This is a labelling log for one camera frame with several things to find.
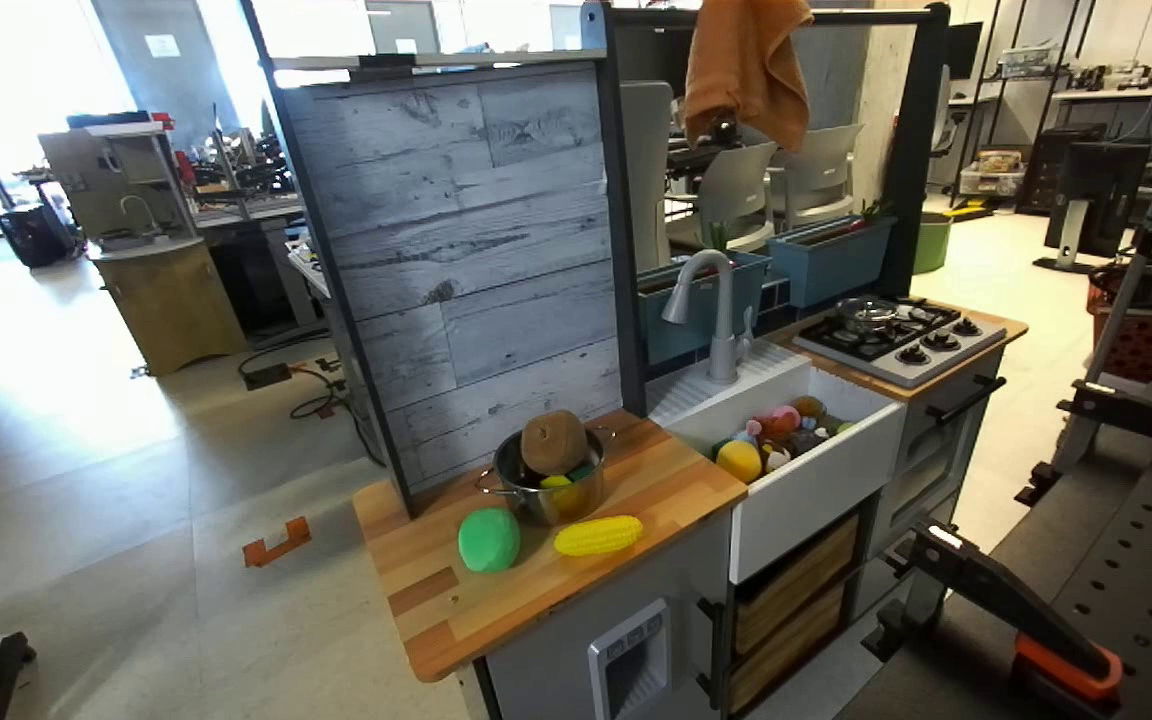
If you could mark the white toy sink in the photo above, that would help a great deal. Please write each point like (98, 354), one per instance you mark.
(816, 494)

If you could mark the steel pot with lid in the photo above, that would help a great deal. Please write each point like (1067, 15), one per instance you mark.
(872, 315)

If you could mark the black equipment box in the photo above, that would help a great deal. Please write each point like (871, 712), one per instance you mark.
(1099, 185)

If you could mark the brown toy bread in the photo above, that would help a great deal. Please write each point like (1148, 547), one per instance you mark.
(555, 440)

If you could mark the yellow toy ball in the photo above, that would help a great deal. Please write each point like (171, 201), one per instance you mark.
(741, 460)

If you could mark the grey toy stove top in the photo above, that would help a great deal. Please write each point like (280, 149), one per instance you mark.
(897, 360)

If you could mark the black perforated workbench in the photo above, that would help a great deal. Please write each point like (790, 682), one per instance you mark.
(1136, 575)

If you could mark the orange towel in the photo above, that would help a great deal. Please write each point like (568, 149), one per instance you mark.
(741, 65)

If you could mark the wooden countertop with toys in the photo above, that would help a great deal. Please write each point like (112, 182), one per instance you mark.
(658, 494)

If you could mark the tan cabinet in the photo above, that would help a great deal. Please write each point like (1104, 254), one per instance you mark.
(178, 307)

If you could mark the green toy fruit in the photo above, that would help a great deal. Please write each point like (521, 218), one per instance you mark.
(489, 541)

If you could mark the orange floor bracket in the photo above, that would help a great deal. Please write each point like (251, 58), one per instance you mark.
(279, 547)

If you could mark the black bag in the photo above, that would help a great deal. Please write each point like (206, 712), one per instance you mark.
(41, 236)

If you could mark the green bin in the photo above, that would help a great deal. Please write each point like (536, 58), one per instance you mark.
(933, 245)

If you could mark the grey toy kitchen cabinet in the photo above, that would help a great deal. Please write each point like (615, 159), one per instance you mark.
(551, 642)

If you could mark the grey toy faucet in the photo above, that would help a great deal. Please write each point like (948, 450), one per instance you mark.
(722, 333)

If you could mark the yellow toy fruit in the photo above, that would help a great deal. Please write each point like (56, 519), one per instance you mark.
(597, 538)

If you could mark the red toy food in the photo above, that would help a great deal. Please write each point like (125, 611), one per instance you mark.
(776, 426)

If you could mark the grey mesh chair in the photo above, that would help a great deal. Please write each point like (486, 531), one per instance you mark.
(816, 173)
(737, 192)

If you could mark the black frame with rail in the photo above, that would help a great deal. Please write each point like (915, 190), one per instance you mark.
(623, 267)

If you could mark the steel toy pot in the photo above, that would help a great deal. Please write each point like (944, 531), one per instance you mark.
(579, 500)

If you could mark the grey wood plank panel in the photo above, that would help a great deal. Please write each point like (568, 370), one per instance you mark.
(469, 267)

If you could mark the wooden countertop around stove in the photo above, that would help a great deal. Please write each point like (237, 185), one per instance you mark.
(991, 333)

